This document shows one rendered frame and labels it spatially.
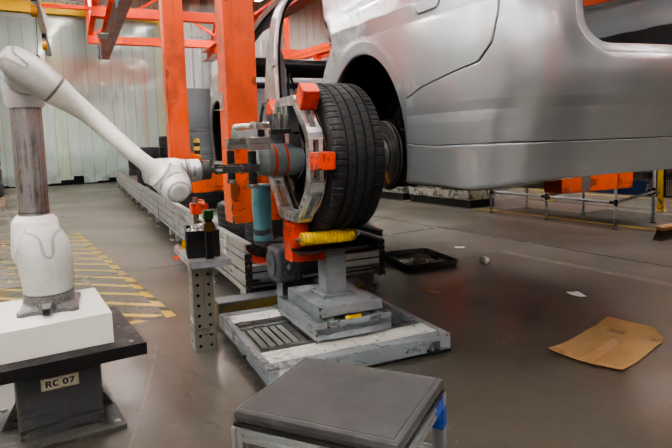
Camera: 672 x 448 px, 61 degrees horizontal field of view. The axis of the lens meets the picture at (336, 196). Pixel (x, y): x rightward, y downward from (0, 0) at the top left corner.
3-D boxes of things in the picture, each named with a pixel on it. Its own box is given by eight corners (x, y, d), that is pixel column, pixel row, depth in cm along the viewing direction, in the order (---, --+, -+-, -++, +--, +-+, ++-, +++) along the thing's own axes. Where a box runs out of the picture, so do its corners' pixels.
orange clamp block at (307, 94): (316, 110, 236) (321, 91, 230) (299, 110, 232) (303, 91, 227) (311, 101, 240) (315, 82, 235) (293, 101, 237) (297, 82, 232)
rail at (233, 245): (261, 283, 309) (259, 243, 307) (244, 285, 305) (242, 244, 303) (182, 225, 533) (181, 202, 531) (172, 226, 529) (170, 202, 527)
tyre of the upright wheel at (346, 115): (390, 84, 228) (324, 82, 287) (336, 84, 219) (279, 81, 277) (384, 244, 242) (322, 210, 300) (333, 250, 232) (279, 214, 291)
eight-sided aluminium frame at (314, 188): (326, 227, 232) (322, 91, 226) (311, 229, 229) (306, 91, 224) (282, 213, 281) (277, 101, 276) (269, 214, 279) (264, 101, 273)
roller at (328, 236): (360, 241, 253) (360, 228, 252) (298, 248, 241) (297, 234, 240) (354, 239, 258) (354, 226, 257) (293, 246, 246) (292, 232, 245)
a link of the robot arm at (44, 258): (24, 300, 181) (17, 232, 178) (17, 287, 196) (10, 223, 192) (79, 290, 190) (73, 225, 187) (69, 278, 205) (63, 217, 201)
